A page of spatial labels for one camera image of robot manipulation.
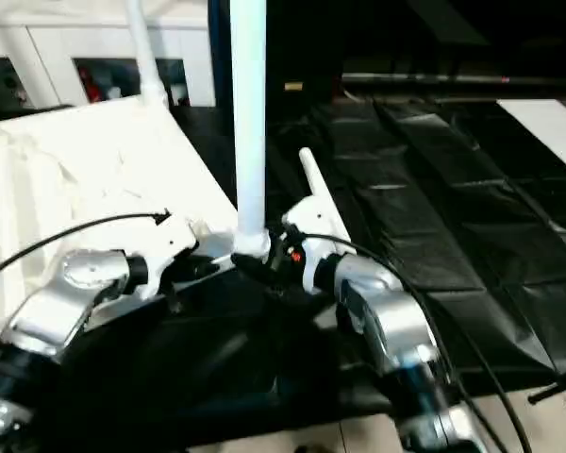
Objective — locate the white plastic table top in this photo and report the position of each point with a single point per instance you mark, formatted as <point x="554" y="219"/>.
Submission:
<point x="99" y="165"/>

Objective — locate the white plastic table leg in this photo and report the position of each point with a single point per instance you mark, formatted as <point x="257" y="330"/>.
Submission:
<point x="144" y="52"/>
<point x="250" y="118"/>
<point x="318" y="184"/>

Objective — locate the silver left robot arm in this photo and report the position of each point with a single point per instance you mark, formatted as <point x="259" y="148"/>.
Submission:
<point x="75" y="292"/>

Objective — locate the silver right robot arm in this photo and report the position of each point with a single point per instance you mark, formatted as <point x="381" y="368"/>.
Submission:
<point x="391" y="321"/>

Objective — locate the black mat cloth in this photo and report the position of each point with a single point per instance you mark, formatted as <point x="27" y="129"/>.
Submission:
<point x="429" y="212"/>

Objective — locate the small yellow label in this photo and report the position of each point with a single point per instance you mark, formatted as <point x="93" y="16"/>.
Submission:
<point x="293" y="87"/>

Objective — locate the black fabric backdrop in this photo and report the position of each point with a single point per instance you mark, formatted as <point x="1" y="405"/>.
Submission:
<point x="405" y="33"/>

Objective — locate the white glass door cabinet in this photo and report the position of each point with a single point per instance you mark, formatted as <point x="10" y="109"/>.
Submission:
<point x="52" y="47"/>

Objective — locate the white flat board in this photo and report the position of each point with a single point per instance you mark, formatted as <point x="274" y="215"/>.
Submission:
<point x="547" y="127"/>

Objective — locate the black metal stand leg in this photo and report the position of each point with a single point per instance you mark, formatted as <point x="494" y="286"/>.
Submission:
<point x="552" y="390"/>

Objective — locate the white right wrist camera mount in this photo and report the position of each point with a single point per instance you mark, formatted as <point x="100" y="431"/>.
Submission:
<point x="311" y="222"/>

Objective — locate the grey metal rail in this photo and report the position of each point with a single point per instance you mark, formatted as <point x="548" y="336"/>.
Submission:
<point x="453" y="78"/>

